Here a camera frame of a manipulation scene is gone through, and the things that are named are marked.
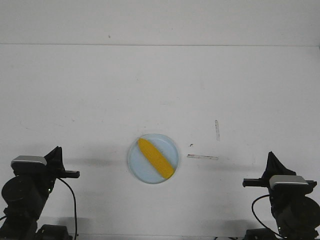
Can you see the vertical clear tape strip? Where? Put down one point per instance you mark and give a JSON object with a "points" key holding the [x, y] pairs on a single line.
{"points": [[217, 130]]}

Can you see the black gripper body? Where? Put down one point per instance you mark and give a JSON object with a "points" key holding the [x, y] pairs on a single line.
{"points": [[288, 186], [51, 172]]}

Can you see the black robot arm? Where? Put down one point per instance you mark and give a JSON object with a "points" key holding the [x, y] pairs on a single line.
{"points": [[297, 216], [27, 193]]}

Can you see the horizontal clear tape strip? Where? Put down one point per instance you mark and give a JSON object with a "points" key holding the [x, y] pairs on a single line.
{"points": [[203, 157]]}

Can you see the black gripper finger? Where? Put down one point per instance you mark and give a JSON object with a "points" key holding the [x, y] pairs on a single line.
{"points": [[275, 167], [55, 157]]}

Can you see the yellow toy corn cob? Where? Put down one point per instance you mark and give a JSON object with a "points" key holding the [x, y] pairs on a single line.
{"points": [[155, 158]]}

